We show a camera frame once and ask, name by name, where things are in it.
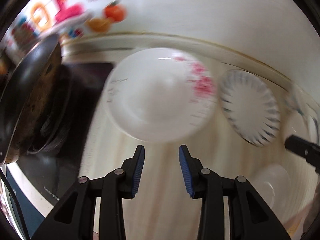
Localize white bowl dark rim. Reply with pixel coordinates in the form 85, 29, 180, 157
293, 96, 319, 145

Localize plain white bowl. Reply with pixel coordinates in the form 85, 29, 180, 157
251, 164, 291, 212

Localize white plate blue leaf pattern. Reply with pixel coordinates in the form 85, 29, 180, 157
219, 69, 281, 147

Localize white plate pink flowers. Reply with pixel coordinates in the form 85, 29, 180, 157
103, 48, 217, 142

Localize black gas stove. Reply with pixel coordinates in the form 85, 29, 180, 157
17, 62, 113, 205

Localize striped cat table mat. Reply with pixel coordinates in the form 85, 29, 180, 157
79, 64, 318, 239

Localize black wok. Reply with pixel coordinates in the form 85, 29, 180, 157
1, 34, 62, 165

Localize colourful wall stickers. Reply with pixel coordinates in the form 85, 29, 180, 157
4, 0, 128, 46

